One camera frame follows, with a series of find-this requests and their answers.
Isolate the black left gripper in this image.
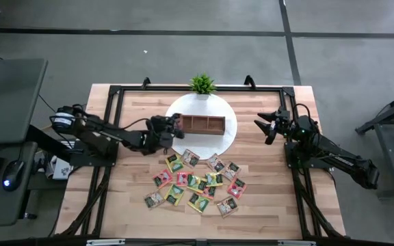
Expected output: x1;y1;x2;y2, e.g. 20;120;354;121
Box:
147;113;186;153

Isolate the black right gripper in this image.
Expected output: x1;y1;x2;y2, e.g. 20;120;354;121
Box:
254;106;292;145

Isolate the wooden three-compartment box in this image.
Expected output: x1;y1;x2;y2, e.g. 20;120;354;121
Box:
179;113;226;136

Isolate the beige foil tea bag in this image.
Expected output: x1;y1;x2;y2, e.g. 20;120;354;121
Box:
222;161;241;181
181;149;200;169
206;153;226;174
216;196;239;219
144;190;166;209

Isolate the yellow-green foil tea bag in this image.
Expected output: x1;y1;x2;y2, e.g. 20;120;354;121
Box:
187;193;211;213
186;174;207;194
165;153;185;174
164;183;185;206
205;172;224;187

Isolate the red foil tea bag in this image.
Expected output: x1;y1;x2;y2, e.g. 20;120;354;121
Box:
176;171;191;187
202;186;218;200
226;178;248;200
152;169;174;189

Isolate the white round placemat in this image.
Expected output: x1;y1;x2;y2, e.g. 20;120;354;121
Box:
165;93;238;161

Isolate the small green potted plant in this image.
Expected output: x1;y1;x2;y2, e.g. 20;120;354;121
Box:
189;72;218;100

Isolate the black metal side stand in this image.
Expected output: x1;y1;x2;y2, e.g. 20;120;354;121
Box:
355;87;394;200

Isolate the white box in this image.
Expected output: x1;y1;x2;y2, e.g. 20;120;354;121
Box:
51;156;74;181

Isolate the black desk support beam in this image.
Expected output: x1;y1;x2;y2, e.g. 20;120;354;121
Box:
25;124;81;165

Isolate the black computer mouse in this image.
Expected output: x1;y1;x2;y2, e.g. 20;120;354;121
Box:
1;159;26;192

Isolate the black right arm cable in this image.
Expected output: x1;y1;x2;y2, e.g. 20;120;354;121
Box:
291;102;313;120

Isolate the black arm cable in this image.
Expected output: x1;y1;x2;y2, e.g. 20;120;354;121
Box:
291;102;313;120
116;118;152;131

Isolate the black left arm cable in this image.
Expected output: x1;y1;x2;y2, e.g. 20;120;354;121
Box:
116;118;152;131

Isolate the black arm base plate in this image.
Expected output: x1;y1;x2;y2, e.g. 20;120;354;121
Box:
69;139;120;168
284;141;334;170

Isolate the black aluminium table frame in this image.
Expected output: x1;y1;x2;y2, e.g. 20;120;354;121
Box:
56;83;347;240

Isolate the silver metal bracket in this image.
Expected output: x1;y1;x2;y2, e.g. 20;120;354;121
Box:
86;238;126;246
278;240;317;246

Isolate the black desk cable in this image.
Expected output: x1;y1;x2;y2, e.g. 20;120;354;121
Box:
38;94;57;113

